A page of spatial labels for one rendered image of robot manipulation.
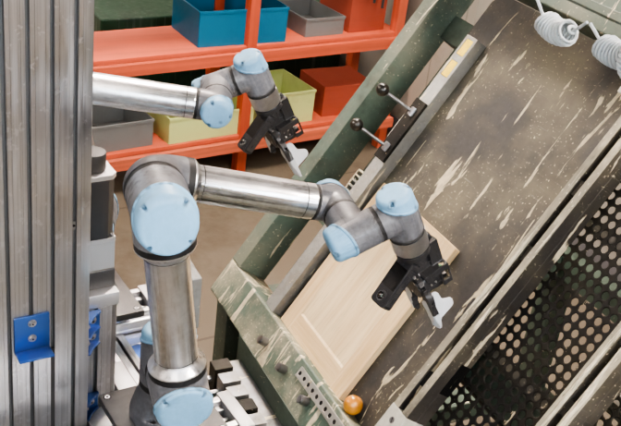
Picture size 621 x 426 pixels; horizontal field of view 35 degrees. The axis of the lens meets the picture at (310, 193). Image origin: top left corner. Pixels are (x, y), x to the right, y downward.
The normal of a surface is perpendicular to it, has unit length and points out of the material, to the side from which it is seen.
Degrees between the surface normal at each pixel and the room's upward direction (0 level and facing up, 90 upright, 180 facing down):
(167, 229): 82
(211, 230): 0
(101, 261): 90
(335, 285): 56
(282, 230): 90
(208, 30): 90
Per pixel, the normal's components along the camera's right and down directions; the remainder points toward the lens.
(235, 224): 0.11, -0.89
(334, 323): -0.69, -0.41
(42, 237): 0.51, 0.44
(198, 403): 0.29, 0.57
